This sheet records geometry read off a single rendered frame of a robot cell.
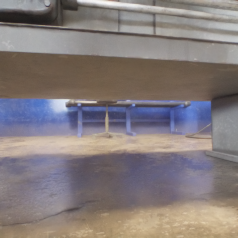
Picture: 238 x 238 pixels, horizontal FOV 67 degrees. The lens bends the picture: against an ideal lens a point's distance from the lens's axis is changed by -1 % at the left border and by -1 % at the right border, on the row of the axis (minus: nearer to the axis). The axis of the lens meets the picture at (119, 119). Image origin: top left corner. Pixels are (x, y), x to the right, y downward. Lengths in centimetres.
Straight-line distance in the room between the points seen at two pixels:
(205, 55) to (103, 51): 29
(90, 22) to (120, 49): 25
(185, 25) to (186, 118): 376
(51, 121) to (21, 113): 61
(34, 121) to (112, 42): 357
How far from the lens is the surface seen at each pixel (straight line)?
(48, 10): 55
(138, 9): 68
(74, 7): 65
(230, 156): 127
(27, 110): 403
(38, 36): 51
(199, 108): 468
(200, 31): 84
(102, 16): 73
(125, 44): 51
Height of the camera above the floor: 23
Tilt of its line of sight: 2 degrees up
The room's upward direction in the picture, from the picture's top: 1 degrees counter-clockwise
